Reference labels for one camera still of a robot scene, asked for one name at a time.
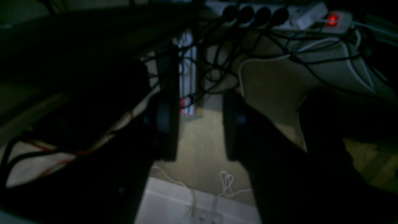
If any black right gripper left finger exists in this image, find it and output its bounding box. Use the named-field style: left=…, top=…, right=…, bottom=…
left=118, top=47, right=180, bottom=224

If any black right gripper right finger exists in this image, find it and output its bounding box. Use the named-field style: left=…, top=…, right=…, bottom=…
left=223, top=91, right=397, bottom=224

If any aluminium table leg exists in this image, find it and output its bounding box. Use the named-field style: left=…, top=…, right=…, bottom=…
left=177, top=30, right=197, bottom=117

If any white power strip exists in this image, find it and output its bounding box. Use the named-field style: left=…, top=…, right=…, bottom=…
left=200, top=1, right=354, bottom=34

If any white power adapter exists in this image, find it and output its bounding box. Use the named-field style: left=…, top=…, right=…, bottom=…
left=289, top=2, right=328, bottom=30

